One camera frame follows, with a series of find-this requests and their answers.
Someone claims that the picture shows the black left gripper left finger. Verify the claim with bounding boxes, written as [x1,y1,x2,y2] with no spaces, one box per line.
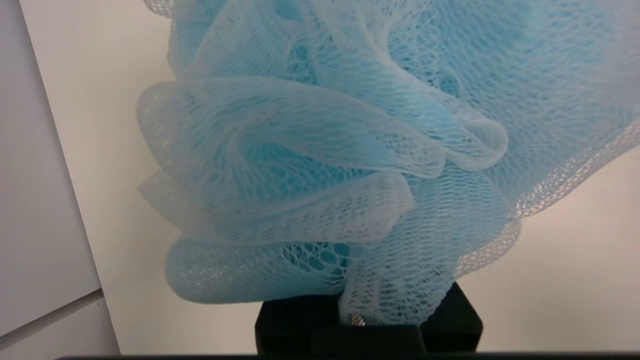
[255,294,381,357]

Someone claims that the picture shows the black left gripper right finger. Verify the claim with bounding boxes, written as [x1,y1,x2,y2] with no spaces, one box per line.
[380,281,484,357]

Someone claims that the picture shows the blue mesh bath loofah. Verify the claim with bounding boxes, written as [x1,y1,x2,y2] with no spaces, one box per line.
[136,0,640,327]

